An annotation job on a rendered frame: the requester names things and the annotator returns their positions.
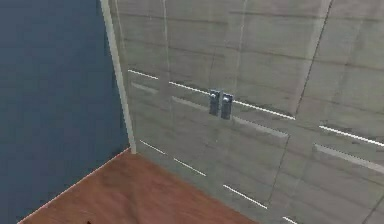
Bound glass sliding door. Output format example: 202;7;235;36
218;0;384;224
108;0;248;201

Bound grey metal door handle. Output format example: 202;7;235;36
208;88;222;117
220;92;234;121

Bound white door frame post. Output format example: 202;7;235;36
99;0;138;155

